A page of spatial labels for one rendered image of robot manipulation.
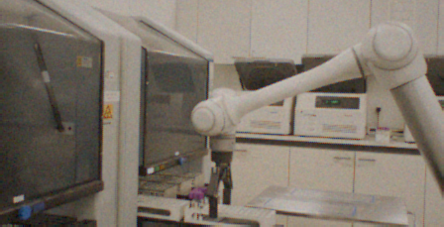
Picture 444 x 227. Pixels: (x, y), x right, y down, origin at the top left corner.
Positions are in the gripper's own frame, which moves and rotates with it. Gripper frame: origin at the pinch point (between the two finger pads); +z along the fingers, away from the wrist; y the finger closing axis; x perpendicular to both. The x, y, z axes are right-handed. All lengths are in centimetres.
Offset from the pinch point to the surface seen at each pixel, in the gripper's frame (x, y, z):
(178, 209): 13.3, -4.6, 0.4
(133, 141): 27.2, -12.4, -22.9
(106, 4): 138, 140, -99
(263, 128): 43, 229, -10
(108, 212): 27.2, -26.5, -2.2
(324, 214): -32.4, 24.5, 3.9
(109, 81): 27, -28, -42
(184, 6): 130, 258, -118
